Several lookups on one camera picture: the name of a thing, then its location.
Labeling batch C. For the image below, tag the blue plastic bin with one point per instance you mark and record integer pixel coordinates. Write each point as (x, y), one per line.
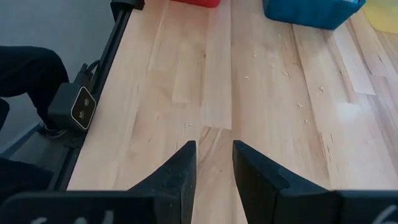
(311, 14)

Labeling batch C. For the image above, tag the black metal rig frame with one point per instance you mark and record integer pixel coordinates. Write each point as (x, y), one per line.
(112, 46)

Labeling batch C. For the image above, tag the person's shoe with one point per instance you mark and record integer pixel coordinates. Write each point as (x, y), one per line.
(53, 133)

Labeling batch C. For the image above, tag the yellow plastic bin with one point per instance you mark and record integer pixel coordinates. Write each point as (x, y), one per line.
(384, 17)

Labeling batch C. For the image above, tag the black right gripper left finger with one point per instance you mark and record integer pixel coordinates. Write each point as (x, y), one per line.
(168, 202)

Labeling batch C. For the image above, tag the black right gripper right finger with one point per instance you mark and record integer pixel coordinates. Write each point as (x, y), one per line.
(270, 202)

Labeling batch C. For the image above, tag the red plastic bin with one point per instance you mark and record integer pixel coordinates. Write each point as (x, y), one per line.
(199, 3)

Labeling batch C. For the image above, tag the black table-level camera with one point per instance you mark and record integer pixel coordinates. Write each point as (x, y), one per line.
(66, 107)

